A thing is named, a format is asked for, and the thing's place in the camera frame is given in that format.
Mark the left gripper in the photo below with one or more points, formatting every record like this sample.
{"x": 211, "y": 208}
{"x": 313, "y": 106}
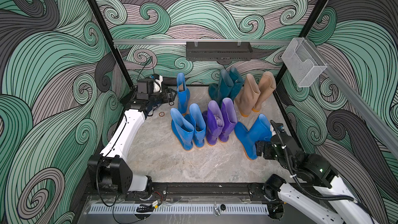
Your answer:
{"x": 169, "y": 99}

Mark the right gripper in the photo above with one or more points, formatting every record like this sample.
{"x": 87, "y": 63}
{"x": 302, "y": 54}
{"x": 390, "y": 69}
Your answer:
{"x": 266, "y": 145}

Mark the small blue boot orange sole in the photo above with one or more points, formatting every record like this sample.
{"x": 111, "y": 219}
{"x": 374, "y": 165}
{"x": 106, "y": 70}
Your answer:
{"x": 183, "y": 94}

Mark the purple boot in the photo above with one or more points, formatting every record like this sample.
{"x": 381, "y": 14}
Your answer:
{"x": 214, "y": 122}
{"x": 229, "y": 118}

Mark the beige boot back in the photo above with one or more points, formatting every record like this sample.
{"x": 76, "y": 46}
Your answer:
{"x": 248, "y": 96}

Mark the beige boot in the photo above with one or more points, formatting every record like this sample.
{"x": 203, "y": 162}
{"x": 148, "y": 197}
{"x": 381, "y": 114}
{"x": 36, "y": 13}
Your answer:
{"x": 267, "y": 85}
{"x": 248, "y": 96}

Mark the large blue boot front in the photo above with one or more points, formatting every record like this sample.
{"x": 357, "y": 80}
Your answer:
{"x": 197, "y": 120}

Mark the teal boot back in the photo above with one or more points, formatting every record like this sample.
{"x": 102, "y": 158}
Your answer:
{"x": 218, "y": 92}

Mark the teal boot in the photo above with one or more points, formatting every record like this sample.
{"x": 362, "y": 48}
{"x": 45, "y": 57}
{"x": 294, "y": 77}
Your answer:
{"x": 238, "y": 82}
{"x": 218, "y": 92}

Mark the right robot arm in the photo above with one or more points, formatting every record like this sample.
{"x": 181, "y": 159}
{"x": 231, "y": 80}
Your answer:
{"x": 318, "y": 191}

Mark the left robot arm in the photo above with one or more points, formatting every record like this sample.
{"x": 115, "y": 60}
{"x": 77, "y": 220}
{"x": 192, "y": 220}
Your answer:
{"x": 108, "y": 170}

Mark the black case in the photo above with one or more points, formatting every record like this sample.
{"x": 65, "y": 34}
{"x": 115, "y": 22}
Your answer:
{"x": 131, "y": 102}

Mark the aluminium rail back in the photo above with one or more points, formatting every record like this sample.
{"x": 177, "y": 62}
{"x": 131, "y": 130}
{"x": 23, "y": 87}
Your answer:
{"x": 158, "y": 41}

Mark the aluminium rail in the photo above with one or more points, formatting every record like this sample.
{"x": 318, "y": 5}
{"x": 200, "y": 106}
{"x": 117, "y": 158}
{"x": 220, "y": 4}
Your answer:
{"x": 352, "y": 85}
{"x": 158, "y": 41}

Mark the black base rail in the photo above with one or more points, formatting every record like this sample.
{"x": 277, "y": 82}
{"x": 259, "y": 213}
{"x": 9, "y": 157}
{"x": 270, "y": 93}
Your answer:
{"x": 172, "y": 192}

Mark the clear mesh wall bin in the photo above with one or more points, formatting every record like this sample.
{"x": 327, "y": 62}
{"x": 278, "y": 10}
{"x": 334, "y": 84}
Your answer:
{"x": 303, "y": 61}

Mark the black wall shelf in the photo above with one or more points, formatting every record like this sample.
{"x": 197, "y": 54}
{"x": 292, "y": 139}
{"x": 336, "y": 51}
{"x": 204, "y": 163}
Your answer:
{"x": 218, "y": 51}

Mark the aluminium rail right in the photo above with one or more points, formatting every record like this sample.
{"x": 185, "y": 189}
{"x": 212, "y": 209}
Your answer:
{"x": 352, "y": 85}

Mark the white slotted cable duct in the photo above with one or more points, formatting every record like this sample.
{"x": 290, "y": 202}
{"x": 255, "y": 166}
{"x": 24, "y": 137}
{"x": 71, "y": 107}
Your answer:
{"x": 185, "y": 208}

